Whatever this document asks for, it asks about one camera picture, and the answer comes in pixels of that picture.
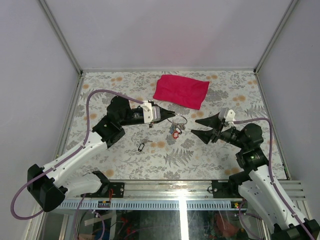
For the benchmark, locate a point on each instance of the floral patterned table mat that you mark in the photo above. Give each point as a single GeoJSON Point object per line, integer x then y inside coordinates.
{"type": "Point", "coordinates": [165, 158]}

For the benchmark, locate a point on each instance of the key with black tag left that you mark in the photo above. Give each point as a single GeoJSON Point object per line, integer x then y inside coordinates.
{"type": "Point", "coordinates": [143, 143]}

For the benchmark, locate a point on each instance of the folded red cloth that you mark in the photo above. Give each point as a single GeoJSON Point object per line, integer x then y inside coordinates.
{"type": "Point", "coordinates": [181, 90]}

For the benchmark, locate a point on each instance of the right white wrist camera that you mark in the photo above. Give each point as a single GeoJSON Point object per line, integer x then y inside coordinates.
{"type": "Point", "coordinates": [227, 116]}

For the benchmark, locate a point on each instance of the left aluminium frame post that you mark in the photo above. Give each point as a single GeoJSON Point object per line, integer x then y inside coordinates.
{"type": "Point", "coordinates": [60, 36]}

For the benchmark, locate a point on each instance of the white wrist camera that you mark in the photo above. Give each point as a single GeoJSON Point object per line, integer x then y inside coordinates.
{"type": "Point", "coordinates": [227, 116]}
{"type": "Point", "coordinates": [150, 112]}

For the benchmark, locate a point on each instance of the aluminium frame post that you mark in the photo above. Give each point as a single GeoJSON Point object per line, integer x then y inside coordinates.
{"type": "Point", "coordinates": [284, 19]}
{"type": "Point", "coordinates": [60, 36]}

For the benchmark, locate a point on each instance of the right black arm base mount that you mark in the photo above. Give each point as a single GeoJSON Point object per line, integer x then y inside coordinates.
{"type": "Point", "coordinates": [222, 190]}

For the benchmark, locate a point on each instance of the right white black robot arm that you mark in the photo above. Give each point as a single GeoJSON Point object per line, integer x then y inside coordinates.
{"type": "Point", "coordinates": [256, 184]}

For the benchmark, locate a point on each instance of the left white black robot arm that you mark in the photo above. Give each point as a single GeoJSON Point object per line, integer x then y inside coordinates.
{"type": "Point", "coordinates": [50, 184]}

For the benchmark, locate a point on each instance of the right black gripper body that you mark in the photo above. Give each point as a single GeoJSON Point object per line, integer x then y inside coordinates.
{"type": "Point", "coordinates": [217, 134]}

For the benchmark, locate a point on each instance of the aluminium front rail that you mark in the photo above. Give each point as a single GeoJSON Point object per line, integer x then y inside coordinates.
{"type": "Point", "coordinates": [149, 189]}

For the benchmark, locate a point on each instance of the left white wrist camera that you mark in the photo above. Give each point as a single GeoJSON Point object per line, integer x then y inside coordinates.
{"type": "Point", "coordinates": [150, 112]}

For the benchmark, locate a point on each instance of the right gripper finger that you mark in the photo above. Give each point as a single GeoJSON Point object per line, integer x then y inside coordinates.
{"type": "Point", "coordinates": [206, 136]}
{"type": "Point", "coordinates": [212, 122]}

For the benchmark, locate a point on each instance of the blue slotted cable duct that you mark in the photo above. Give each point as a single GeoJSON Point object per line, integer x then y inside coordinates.
{"type": "Point", "coordinates": [122, 204]}

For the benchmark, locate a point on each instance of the keyring with coloured tags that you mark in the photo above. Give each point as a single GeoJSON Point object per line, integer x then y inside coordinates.
{"type": "Point", "coordinates": [176, 128]}

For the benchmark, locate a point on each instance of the right aluminium frame post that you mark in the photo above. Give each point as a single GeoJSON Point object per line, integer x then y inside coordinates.
{"type": "Point", "coordinates": [284, 19]}

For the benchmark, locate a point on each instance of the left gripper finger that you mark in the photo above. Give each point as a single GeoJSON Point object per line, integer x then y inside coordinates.
{"type": "Point", "coordinates": [162, 112]}
{"type": "Point", "coordinates": [166, 117]}

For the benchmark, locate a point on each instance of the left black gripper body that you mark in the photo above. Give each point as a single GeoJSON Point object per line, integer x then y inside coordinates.
{"type": "Point", "coordinates": [135, 117]}

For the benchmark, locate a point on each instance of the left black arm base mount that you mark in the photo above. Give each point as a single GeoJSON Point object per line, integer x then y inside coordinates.
{"type": "Point", "coordinates": [115, 190]}

